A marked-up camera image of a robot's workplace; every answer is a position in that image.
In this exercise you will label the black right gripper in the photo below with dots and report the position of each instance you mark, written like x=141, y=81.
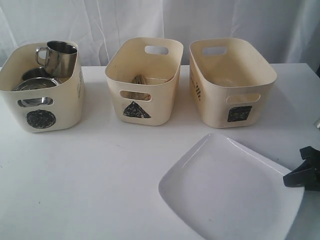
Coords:
x=307, y=174

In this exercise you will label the white square plate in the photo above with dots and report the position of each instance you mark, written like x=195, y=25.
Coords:
x=225, y=191

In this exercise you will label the steel fork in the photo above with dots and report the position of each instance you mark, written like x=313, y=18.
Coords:
x=140, y=80

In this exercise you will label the steel mug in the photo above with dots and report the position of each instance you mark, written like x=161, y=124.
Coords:
x=35, y=73
x=58, y=58

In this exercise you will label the white bowl steel inside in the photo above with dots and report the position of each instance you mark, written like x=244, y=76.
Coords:
x=36, y=83

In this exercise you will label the cream bin with square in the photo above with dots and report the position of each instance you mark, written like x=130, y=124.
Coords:
x=230, y=81

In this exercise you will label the white curtain backdrop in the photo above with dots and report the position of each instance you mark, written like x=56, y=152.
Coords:
x=284, y=31

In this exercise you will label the cream bin with triangle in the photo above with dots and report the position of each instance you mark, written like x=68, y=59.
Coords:
x=159, y=61

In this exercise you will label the cream bin with circle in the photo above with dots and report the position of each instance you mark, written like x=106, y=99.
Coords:
x=68, y=97

